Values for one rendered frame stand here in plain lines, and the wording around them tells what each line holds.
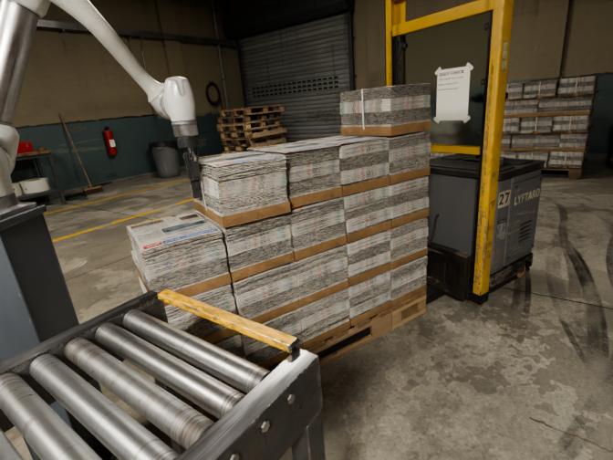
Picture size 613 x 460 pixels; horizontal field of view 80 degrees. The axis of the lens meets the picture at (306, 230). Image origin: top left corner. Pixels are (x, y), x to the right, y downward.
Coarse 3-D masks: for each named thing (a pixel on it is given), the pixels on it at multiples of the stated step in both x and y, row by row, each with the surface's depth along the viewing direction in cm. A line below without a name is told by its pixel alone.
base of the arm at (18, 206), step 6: (0, 198) 106; (6, 198) 108; (12, 198) 109; (0, 204) 106; (6, 204) 107; (12, 204) 109; (18, 204) 112; (24, 204) 113; (30, 204) 115; (36, 204) 117; (0, 210) 106; (6, 210) 107; (12, 210) 108; (18, 210) 110; (24, 210) 113; (0, 216) 104; (6, 216) 106
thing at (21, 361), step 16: (128, 304) 92; (144, 304) 92; (160, 304) 96; (96, 320) 85; (112, 320) 86; (64, 336) 80; (80, 336) 80; (32, 352) 75; (48, 352) 76; (112, 352) 87; (0, 368) 71; (16, 368) 71; (32, 384) 74; (48, 400) 77; (0, 416) 70
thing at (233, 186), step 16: (240, 160) 137; (256, 160) 134; (272, 160) 137; (208, 176) 137; (224, 176) 129; (240, 176) 132; (256, 176) 136; (272, 176) 139; (208, 192) 140; (224, 192) 131; (240, 192) 134; (256, 192) 138; (272, 192) 141; (224, 208) 133; (240, 208) 136; (256, 208) 139
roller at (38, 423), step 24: (0, 384) 67; (24, 384) 67; (0, 408) 65; (24, 408) 61; (48, 408) 61; (24, 432) 57; (48, 432) 55; (72, 432) 56; (48, 456) 52; (72, 456) 51; (96, 456) 51
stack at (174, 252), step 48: (384, 192) 178; (144, 240) 130; (192, 240) 130; (240, 240) 141; (288, 240) 153; (384, 240) 186; (144, 288) 148; (240, 288) 145; (288, 288) 158; (384, 288) 194; (240, 336) 151; (336, 336) 182
